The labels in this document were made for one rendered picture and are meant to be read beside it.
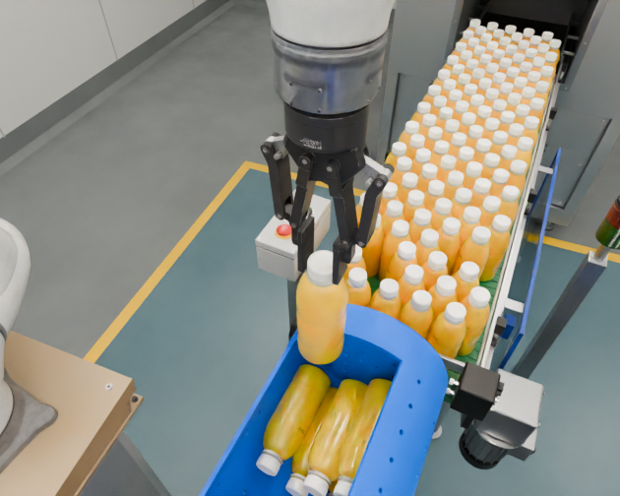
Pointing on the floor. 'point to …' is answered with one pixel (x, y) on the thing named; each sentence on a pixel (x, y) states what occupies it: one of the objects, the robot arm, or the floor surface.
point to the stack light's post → (561, 314)
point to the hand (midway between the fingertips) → (323, 251)
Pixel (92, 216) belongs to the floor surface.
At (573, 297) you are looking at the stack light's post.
